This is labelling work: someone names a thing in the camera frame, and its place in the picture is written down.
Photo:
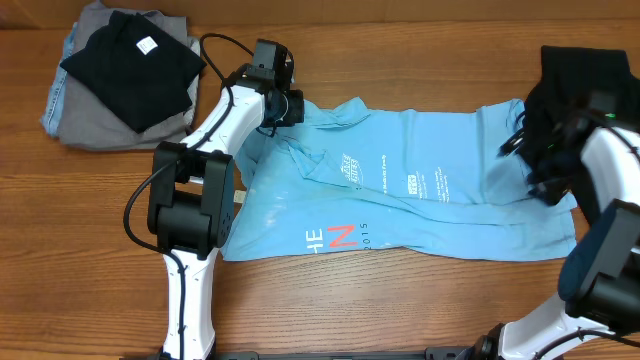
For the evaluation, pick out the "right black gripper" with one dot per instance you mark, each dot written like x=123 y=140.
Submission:
x=551 y=188

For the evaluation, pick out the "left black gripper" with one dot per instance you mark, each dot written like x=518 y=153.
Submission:
x=297 y=112

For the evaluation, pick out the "light blue printed t-shirt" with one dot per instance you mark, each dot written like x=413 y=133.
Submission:
x=355 y=178

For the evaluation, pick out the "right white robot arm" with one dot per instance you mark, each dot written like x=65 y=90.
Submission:
x=592 y=150

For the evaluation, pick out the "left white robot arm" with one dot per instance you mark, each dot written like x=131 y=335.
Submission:
x=191 y=191

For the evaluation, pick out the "black garment on right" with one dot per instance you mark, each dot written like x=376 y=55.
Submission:
x=581 y=90

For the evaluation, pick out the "folded black shirt with tag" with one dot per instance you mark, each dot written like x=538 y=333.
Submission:
x=137 y=70

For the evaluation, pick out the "folded light blue jeans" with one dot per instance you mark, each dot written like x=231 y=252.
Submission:
x=52 y=115

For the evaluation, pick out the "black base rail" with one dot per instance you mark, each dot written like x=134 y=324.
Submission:
x=433 y=353

